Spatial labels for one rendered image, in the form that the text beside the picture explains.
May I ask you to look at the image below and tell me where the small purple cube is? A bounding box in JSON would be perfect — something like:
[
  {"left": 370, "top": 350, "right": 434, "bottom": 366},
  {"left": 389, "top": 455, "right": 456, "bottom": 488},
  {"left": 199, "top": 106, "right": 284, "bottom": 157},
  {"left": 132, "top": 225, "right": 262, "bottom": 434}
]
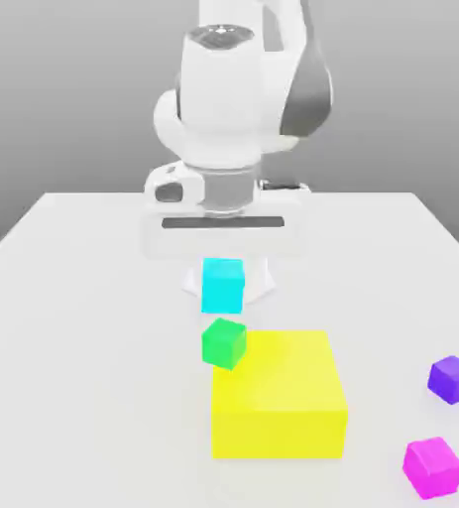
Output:
[{"left": 426, "top": 354, "right": 459, "bottom": 407}]

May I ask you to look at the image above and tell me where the small magenta cube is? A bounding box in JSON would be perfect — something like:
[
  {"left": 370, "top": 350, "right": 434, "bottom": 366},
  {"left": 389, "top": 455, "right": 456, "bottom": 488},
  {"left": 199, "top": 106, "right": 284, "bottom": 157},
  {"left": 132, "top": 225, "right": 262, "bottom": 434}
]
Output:
[{"left": 402, "top": 436, "right": 459, "bottom": 502}]

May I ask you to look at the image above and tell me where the small green cube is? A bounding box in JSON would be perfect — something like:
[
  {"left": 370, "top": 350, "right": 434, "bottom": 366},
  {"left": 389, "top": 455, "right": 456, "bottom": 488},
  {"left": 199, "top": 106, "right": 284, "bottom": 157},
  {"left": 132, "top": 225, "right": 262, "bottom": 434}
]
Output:
[{"left": 200, "top": 317, "right": 249, "bottom": 373}]

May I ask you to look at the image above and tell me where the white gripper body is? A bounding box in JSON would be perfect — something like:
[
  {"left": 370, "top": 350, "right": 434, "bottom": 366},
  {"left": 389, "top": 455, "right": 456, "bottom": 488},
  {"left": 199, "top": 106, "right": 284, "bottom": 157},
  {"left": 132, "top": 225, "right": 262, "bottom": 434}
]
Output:
[{"left": 139, "top": 204, "right": 308, "bottom": 262}]

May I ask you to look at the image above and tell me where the large yellow box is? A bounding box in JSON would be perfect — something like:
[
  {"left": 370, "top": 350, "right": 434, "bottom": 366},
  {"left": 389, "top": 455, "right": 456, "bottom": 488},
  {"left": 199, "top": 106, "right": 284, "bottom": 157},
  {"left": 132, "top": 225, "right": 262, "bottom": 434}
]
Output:
[{"left": 210, "top": 329, "right": 350, "bottom": 461}]

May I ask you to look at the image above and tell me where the small cyan cube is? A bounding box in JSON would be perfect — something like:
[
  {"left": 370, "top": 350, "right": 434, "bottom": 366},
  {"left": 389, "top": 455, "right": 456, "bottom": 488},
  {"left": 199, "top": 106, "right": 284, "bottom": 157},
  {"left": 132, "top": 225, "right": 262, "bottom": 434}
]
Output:
[{"left": 200, "top": 257, "right": 247, "bottom": 316}]

